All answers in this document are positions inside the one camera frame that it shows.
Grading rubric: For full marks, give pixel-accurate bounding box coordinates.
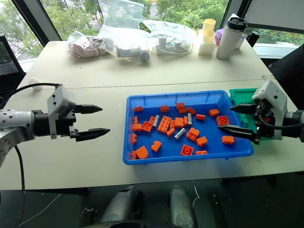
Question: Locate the white power adapter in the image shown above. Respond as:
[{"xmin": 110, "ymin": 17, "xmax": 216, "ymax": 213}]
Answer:
[{"xmin": 156, "ymin": 37, "xmax": 191, "ymax": 56}]

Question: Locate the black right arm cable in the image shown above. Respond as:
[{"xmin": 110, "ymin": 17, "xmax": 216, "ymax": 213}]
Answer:
[{"xmin": 258, "ymin": 113, "xmax": 304, "ymax": 131}]

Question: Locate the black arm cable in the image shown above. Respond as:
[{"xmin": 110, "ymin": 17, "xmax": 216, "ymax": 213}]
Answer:
[
  {"xmin": 0, "ymin": 82, "xmax": 64, "ymax": 103},
  {"xmin": 258, "ymin": 113, "xmax": 304, "ymax": 131}
]

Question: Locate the white thin cord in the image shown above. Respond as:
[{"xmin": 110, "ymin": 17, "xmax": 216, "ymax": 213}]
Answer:
[
  {"xmin": 18, "ymin": 193, "xmax": 62, "ymax": 227},
  {"xmin": 191, "ymin": 180, "xmax": 200, "ymax": 208}
]

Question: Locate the white tumbler with black lid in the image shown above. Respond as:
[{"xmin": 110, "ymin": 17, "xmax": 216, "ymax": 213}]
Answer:
[{"xmin": 215, "ymin": 17, "xmax": 249, "ymax": 60}]

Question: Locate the orange rounded toy block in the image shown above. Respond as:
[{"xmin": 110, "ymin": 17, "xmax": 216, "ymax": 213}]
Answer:
[{"xmin": 132, "ymin": 145, "xmax": 149, "ymax": 160}]

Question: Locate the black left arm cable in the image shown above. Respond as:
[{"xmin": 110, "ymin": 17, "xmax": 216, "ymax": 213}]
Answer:
[{"xmin": 0, "ymin": 82, "xmax": 64, "ymax": 103}]

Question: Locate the grey rounded robot leg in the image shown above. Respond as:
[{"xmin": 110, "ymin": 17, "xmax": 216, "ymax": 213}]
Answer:
[
  {"xmin": 99, "ymin": 186, "xmax": 143, "ymax": 224},
  {"xmin": 168, "ymin": 185, "xmax": 198, "ymax": 228}
]

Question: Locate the clear bag with white cables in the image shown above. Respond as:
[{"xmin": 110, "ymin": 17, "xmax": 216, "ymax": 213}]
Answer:
[{"xmin": 142, "ymin": 19, "xmax": 198, "ymax": 57}]

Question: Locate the grey cylinder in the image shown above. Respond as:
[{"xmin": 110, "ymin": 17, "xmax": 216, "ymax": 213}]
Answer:
[{"xmin": 139, "ymin": 50, "xmax": 151, "ymax": 63}]

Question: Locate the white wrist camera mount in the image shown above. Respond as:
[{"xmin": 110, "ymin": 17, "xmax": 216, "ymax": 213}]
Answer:
[
  {"xmin": 251, "ymin": 80, "xmax": 288, "ymax": 141},
  {"xmin": 47, "ymin": 85, "xmax": 77, "ymax": 140}
]

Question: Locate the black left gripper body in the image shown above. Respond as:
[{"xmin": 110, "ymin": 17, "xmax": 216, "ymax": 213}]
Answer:
[{"xmin": 56, "ymin": 109, "xmax": 79, "ymax": 140}]

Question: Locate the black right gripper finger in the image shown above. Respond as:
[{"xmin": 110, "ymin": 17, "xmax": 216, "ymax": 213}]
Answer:
[
  {"xmin": 229, "ymin": 103, "xmax": 258, "ymax": 115},
  {"xmin": 218, "ymin": 123, "xmax": 259, "ymax": 141}
]

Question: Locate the yellow plastic cup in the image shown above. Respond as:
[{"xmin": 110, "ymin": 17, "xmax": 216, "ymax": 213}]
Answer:
[{"xmin": 201, "ymin": 19, "xmax": 217, "ymax": 45}]

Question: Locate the green plastic tray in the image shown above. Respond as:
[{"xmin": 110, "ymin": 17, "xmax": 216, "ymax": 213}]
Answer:
[{"xmin": 228, "ymin": 88, "xmax": 274, "ymax": 141}]

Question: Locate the plastic bag with pink contents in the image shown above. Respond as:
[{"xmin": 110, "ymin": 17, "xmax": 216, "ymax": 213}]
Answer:
[{"xmin": 66, "ymin": 30, "xmax": 115, "ymax": 59}]

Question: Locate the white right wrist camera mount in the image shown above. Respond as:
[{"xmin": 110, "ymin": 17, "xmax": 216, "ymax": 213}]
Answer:
[{"xmin": 251, "ymin": 80, "xmax": 288, "ymax": 141}]

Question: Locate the large clear plastic bag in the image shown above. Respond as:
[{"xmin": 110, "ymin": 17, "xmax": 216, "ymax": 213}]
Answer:
[{"xmin": 98, "ymin": 0, "xmax": 153, "ymax": 63}]

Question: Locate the black hanging cable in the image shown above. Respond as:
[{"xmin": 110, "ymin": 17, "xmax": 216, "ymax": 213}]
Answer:
[{"xmin": 14, "ymin": 144, "xmax": 26, "ymax": 228}]

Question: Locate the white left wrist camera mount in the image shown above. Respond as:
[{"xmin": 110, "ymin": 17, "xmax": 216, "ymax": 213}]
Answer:
[{"xmin": 47, "ymin": 85, "xmax": 77, "ymax": 140}]

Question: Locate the black metal floor bracket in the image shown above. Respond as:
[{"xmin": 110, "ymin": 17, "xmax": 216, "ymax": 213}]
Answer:
[{"xmin": 212, "ymin": 193, "xmax": 236, "ymax": 228}]

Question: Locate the white crumpled tissue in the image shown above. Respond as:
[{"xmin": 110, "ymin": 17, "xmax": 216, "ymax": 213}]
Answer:
[{"xmin": 28, "ymin": 77, "xmax": 45, "ymax": 91}]

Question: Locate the black mesh office chair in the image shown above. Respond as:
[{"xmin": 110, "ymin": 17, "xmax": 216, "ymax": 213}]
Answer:
[{"xmin": 0, "ymin": 35, "xmax": 27, "ymax": 97}]

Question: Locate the black bottle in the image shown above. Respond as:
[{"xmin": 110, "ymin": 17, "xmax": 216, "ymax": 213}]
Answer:
[{"xmin": 245, "ymin": 29, "xmax": 262, "ymax": 48}]

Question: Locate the orange 2x4 studded brick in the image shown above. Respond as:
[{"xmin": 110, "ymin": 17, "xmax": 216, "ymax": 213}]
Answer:
[{"xmin": 157, "ymin": 115, "xmax": 172, "ymax": 133}]

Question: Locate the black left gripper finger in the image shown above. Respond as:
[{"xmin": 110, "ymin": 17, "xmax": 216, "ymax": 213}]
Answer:
[
  {"xmin": 76, "ymin": 128, "xmax": 111, "ymax": 143},
  {"xmin": 75, "ymin": 104, "xmax": 103, "ymax": 115}
]

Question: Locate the black chair backrest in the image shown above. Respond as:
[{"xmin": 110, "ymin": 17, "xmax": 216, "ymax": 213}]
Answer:
[{"xmin": 268, "ymin": 44, "xmax": 304, "ymax": 112}]

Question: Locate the blue plastic tray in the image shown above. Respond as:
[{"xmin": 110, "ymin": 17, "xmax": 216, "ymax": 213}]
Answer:
[{"xmin": 123, "ymin": 89, "xmax": 254, "ymax": 166}]

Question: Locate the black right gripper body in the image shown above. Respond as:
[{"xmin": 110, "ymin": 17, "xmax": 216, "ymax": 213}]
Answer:
[{"xmin": 253, "ymin": 99, "xmax": 274, "ymax": 145}]

